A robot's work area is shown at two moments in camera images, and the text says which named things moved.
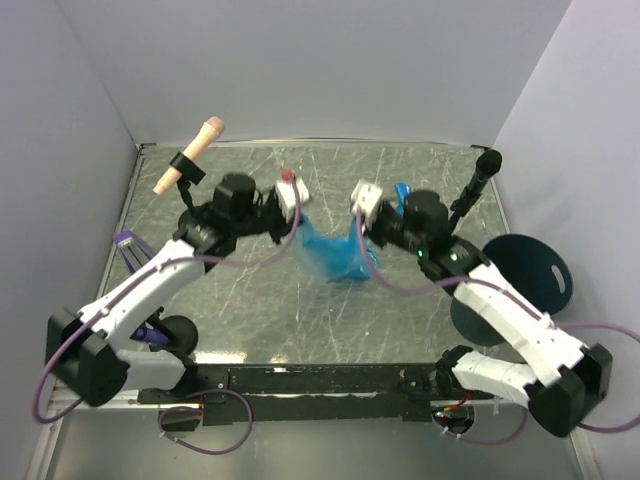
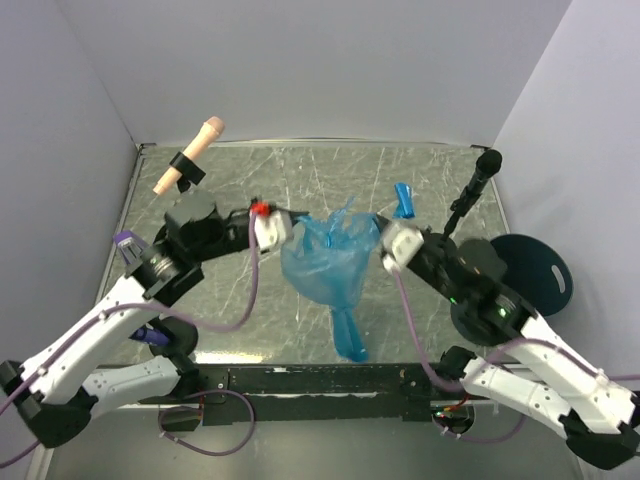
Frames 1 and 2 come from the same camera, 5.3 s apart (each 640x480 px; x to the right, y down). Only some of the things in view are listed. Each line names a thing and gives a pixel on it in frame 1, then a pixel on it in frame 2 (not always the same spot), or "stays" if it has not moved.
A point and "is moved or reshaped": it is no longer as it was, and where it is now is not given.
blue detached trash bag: [333, 258] is moved or reshaped
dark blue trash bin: [533, 268] stays
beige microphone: [206, 136] stays
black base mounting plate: [315, 393] stays
